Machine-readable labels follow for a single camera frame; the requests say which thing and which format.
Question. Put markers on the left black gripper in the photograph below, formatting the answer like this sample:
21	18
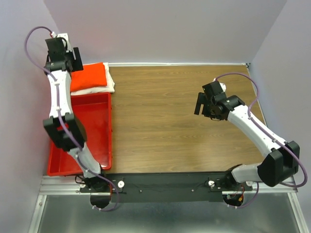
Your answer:
77	58

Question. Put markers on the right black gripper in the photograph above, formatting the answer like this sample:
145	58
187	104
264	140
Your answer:
200	104

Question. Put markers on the orange t-shirt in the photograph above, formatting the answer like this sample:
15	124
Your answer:
92	75

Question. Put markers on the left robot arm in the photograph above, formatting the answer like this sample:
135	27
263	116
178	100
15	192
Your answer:
63	126

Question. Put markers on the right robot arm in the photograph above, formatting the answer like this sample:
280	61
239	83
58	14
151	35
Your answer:
280	156

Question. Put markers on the folded white t-shirt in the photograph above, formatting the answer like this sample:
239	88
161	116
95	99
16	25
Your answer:
109	88

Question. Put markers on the red plastic bin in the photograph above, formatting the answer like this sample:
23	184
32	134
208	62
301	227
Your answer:
95	113

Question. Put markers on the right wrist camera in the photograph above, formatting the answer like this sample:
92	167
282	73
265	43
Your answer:
223	86

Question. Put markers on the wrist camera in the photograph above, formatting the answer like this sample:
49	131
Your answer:
223	86
65	39

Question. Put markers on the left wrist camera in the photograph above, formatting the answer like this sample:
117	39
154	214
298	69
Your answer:
65	39

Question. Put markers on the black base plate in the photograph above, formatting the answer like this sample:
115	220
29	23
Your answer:
166	187

